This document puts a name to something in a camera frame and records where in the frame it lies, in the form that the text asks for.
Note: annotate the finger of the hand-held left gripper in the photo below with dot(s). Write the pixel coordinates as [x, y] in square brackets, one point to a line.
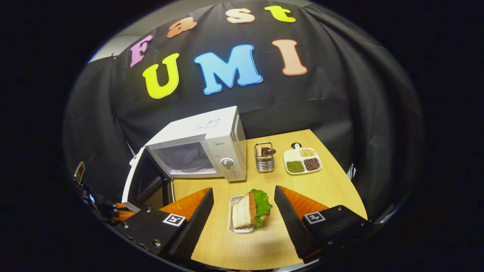
[123, 213]

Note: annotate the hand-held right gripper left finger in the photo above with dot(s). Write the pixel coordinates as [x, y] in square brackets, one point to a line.
[194, 226]

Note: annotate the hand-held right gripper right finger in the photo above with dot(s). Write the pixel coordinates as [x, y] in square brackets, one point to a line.
[295, 230]

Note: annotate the lettuce toast sandwich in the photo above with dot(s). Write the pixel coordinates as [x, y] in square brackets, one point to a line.
[245, 211]

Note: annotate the white microwave oven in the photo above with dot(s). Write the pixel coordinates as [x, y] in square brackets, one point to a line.
[211, 139]

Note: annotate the small white rectangular dish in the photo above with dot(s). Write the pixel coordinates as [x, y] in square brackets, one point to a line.
[231, 226]

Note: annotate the white divided bean plate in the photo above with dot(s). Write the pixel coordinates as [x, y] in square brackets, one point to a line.
[289, 155]

